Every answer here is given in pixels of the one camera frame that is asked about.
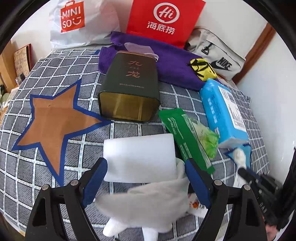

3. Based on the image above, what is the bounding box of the white foam sponge block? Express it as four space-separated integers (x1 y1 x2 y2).
103 133 177 183

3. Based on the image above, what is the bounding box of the dark green tea tin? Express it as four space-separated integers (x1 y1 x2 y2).
98 51 160 123

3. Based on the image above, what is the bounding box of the red Haidilao paper bag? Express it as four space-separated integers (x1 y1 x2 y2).
126 0 205 48

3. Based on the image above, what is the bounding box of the wooden door frame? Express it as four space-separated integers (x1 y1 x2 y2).
232 23 276 85

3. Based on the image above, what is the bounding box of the white Miniso plastic bag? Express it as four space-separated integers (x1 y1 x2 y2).
49 1 120 50

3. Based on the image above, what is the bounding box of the green white pocket tissue pack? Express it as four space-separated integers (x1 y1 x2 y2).
190 118 219 159

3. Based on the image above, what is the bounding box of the green sachet packet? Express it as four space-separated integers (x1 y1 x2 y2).
158 108 215 175

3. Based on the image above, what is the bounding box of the blue tissue pack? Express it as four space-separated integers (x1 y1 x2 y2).
199 79 249 149

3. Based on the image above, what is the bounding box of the small translucent organza pouch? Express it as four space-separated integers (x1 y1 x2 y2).
124 42 159 62

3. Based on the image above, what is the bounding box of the yellow black small pouch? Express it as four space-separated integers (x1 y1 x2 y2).
187 58 218 82

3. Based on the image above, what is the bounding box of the white tissue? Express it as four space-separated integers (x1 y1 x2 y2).
233 148 246 188

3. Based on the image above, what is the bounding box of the purple towel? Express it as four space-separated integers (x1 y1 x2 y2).
98 31 205 91

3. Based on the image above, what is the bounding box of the white tomato snack packet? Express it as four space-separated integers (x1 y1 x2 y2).
187 193 208 218

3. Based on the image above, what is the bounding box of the person's right hand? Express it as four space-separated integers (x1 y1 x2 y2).
265 223 278 241

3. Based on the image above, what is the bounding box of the brown framed picture card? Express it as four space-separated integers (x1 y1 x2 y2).
14 44 33 77

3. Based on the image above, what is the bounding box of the grey Nike waist bag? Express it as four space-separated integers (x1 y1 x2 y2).
187 27 246 81

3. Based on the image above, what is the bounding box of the brown star mat blue edge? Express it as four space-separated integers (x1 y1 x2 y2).
12 80 111 186

